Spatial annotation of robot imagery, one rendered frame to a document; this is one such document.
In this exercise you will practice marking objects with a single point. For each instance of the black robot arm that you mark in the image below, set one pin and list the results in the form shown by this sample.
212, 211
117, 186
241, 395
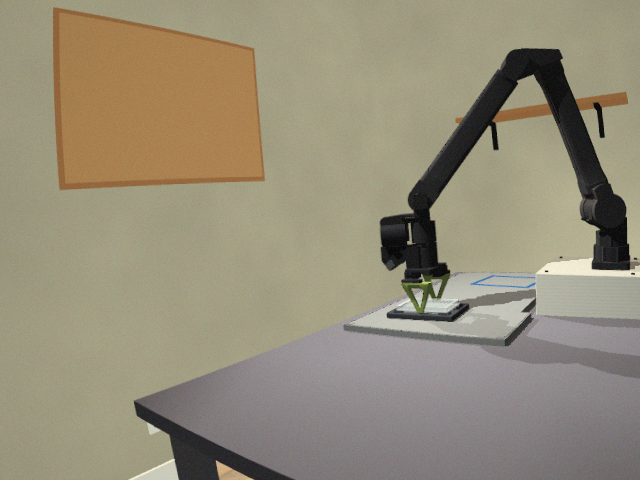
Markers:
608, 210

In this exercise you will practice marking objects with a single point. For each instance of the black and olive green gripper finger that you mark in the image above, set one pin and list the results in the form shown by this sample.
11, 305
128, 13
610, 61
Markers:
425, 286
442, 287

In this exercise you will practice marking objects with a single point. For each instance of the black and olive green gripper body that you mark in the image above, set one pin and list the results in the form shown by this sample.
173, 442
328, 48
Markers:
429, 265

